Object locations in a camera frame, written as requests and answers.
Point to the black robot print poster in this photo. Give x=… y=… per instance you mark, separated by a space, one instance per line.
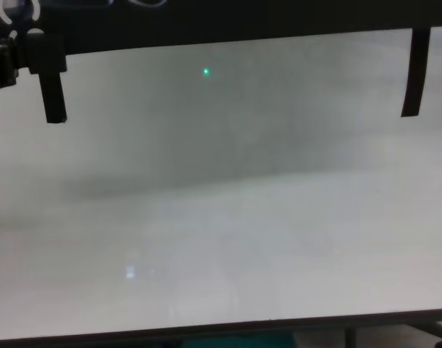
x=242 y=18

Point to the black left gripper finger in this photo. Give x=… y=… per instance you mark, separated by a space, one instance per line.
x=47 y=52

